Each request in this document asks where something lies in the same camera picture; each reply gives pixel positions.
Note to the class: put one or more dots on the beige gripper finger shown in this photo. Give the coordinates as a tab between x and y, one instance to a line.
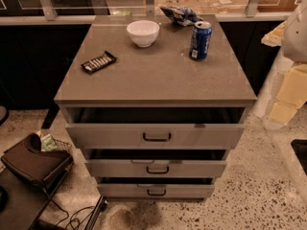
288	93

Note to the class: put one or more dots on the grey bottom drawer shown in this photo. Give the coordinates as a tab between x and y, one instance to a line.
124	187

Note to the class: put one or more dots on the grey drawer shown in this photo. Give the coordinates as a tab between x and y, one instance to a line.
124	187
172	163
156	128

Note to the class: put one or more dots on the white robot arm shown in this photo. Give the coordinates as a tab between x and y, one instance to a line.
291	36

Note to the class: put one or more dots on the grey drawer cabinet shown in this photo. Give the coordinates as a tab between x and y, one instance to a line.
162	75

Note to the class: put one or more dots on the grey top drawer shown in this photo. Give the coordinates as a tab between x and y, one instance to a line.
156	128

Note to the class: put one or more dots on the grey middle drawer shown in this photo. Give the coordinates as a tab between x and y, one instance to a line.
172	163

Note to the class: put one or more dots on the black object right edge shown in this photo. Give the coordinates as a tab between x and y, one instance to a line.
300	148

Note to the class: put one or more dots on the blue soda can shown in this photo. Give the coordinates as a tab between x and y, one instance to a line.
200	40

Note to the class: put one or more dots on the crumpled blue chip bag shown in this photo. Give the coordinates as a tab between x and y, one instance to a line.
181	16

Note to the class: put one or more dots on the white ceramic bowl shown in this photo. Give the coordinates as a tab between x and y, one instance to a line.
143	32

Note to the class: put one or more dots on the black snack bar wrapper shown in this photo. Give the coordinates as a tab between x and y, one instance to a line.
93	65

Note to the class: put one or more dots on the green packet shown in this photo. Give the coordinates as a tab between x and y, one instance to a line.
48	143

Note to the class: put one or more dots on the black curved seat object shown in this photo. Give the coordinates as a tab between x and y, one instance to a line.
29	163

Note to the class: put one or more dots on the metal glass railing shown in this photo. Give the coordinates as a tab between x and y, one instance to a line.
26	12

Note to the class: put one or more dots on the black side table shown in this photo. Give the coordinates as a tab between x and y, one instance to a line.
26	203

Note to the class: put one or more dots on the wire basket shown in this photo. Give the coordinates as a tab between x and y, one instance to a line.
61	145

